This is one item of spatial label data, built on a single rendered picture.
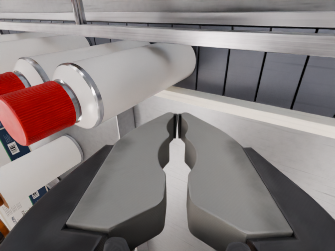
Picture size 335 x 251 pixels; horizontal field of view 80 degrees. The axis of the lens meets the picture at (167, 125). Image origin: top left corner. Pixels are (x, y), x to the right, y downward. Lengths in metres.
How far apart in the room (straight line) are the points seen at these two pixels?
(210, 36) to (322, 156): 0.24
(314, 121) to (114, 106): 0.18
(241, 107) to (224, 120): 0.11
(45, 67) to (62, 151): 0.39
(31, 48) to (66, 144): 0.30
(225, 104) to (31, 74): 0.19
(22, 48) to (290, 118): 0.33
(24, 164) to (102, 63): 0.43
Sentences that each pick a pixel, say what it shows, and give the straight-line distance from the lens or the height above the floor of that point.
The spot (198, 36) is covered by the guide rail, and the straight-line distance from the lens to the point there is 0.18.
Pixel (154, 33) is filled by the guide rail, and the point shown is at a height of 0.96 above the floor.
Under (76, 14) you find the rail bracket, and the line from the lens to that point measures 0.28.
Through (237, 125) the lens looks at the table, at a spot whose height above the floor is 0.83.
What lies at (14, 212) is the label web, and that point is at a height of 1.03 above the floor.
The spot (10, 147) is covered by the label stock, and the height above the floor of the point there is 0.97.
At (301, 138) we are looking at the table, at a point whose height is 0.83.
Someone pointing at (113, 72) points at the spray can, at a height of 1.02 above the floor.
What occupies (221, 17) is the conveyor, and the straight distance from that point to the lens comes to 0.26.
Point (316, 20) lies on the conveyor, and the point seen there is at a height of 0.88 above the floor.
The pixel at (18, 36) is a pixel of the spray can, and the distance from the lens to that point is 0.42.
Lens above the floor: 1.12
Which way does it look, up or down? 47 degrees down
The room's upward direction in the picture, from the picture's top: 128 degrees counter-clockwise
